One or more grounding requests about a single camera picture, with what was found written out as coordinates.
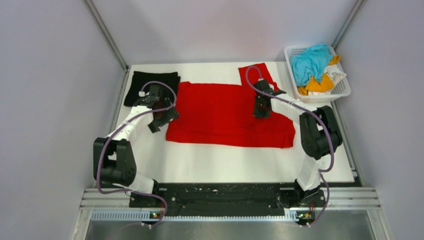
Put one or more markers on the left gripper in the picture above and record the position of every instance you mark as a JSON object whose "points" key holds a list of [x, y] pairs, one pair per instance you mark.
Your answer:
{"points": [[171, 114]]}

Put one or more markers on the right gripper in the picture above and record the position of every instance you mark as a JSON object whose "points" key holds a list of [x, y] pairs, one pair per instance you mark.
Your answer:
{"points": [[256, 113]]}

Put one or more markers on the red t shirt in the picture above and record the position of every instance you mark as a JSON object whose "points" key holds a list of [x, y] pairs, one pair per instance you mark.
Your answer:
{"points": [[222, 114]]}

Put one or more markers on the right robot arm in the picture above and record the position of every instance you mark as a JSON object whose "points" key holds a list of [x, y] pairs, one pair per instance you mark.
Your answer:
{"points": [[320, 136]]}

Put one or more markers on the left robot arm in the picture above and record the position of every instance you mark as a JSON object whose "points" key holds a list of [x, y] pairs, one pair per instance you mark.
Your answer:
{"points": [[114, 162]]}

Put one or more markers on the folded black t shirt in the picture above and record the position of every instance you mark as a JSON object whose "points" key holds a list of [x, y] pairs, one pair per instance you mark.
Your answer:
{"points": [[139, 79]]}

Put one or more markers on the light blue t shirt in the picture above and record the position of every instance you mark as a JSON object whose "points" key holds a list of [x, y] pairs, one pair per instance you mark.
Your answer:
{"points": [[310, 63]]}

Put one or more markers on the orange t shirt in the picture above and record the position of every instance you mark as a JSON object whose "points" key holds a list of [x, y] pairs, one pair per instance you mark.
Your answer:
{"points": [[335, 60]]}

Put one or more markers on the white t shirt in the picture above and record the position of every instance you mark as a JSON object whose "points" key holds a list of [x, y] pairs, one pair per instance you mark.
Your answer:
{"points": [[331, 77]]}

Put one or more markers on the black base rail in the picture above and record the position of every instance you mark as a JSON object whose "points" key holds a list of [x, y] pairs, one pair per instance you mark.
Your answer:
{"points": [[228, 199]]}

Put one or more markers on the aluminium frame rail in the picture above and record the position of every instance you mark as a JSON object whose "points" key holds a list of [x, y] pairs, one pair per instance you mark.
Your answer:
{"points": [[115, 207]]}

